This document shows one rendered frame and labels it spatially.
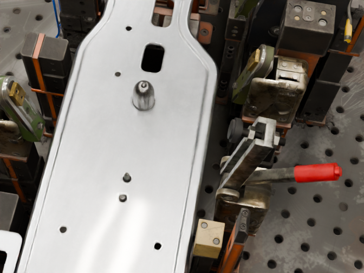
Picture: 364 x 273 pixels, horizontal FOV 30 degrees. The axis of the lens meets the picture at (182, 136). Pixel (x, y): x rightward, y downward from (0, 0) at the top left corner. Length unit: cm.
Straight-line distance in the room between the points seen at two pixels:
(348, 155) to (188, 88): 45
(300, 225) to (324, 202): 7
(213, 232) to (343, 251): 46
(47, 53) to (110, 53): 10
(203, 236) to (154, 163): 16
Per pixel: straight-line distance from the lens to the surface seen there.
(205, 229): 87
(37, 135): 100
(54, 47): 108
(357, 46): 114
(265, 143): 76
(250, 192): 91
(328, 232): 129
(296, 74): 98
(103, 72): 104
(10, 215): 98
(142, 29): 108
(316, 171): 84
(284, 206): 129
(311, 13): 98
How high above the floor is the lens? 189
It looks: 65 degrees down
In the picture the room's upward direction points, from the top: 7 degrees clockwise
